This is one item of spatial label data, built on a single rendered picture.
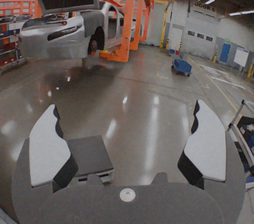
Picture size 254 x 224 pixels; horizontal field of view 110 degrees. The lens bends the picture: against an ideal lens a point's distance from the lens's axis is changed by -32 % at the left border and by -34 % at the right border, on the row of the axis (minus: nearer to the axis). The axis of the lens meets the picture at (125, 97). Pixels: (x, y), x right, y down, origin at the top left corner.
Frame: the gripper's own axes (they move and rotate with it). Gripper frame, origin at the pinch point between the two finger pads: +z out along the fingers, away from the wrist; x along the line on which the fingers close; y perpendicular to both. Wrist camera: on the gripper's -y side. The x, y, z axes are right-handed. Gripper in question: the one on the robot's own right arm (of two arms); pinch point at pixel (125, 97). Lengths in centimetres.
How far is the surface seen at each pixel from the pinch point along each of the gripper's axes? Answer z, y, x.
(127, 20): 286, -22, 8
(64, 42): 186, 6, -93
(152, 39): 1187, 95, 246
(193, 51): 1091, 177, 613
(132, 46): 477, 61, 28
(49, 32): 184, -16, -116
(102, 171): 40, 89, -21
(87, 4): 279, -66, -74
